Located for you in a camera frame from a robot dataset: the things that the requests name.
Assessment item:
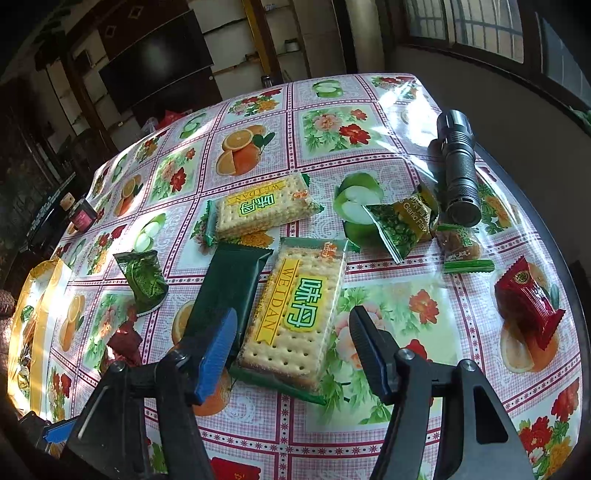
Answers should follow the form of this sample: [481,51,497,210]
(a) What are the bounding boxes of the yellow wooden post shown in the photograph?
[242,0,278,86]

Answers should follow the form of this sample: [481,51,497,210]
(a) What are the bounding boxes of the red flat packet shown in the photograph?
[210,457,262,480]

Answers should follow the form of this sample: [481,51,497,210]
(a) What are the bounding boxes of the fruit and flower printed tablecloth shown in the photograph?
[7,71,583,480]

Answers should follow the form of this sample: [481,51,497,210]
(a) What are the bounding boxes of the yellow taped white box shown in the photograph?
[7,258,70,423]

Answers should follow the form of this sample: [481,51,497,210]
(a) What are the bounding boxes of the red snack packet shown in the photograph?
[493,256,566,360]

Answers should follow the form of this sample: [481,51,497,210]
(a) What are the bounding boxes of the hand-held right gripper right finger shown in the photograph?
[348,305,532,480]

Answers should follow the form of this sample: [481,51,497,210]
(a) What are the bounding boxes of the small cake packet green ends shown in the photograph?
[434,224,496,274]

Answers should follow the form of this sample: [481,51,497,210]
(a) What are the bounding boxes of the barred window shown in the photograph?
[402,0,591,97]

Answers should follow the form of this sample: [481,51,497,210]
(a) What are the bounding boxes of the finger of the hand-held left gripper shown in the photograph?
[17,412,77,459]

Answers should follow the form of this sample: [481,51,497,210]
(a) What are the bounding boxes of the red bag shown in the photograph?
[157,110,192,130]

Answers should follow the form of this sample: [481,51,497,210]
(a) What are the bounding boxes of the green pea snack packet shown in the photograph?
[362,182,441,265]
[113,249,169,315]

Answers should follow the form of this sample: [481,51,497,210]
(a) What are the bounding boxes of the small dark red packet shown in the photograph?
[99,320,144,370]

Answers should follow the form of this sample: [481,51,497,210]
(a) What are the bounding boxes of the dark green snack packet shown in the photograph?
[178,243,274,365]

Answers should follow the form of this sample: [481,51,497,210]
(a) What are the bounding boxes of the mahjong table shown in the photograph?
[25,173,77,241]

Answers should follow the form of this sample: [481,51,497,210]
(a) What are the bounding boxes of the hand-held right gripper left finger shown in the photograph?
[60,308,238,480]

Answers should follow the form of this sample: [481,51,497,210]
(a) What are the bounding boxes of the black flashlight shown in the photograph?
[427,108,483,228]

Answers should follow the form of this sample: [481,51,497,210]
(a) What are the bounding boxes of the red jar with cork lid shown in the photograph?
[59,193,99,232]

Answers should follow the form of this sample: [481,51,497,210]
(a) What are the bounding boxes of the clear cracker packet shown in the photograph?
[231,236,361,407]
[203,172,324,245]

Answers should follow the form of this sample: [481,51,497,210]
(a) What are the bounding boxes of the black television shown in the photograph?
[99,9,215,114]

